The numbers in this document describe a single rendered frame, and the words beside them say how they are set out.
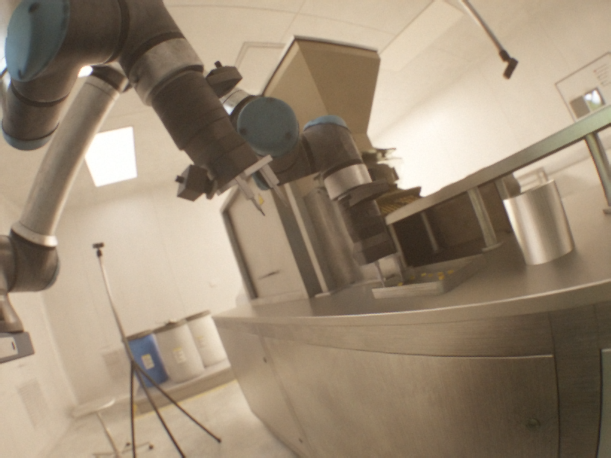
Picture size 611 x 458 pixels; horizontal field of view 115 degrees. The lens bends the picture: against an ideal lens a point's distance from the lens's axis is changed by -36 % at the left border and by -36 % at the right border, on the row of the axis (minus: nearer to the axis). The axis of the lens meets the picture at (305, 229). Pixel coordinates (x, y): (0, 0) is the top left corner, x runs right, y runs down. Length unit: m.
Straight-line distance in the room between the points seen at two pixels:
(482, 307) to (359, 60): 0.86
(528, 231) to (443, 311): 0.15
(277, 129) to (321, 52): 0.53
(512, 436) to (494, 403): 0.06
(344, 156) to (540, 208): 0.36
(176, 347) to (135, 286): 1.30
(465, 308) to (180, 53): 0.43
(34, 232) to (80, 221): 3.69
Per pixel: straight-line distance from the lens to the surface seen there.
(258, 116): 0.46
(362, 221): 0.57
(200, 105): 0.35
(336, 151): 0.59
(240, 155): 0.34
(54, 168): 0.86
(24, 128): 0.45
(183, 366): 3.29
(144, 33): 0.39
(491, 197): 0.87
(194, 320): 3.58
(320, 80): 0.92
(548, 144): 0.56
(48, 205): 0.87
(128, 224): 4.42
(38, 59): 0.34
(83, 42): 0.35
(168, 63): 0.37
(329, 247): 0.97
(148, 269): 4.26
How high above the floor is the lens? 0.91
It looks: 6 degrees up
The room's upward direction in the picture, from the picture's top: 20 degrees counter-clockwise
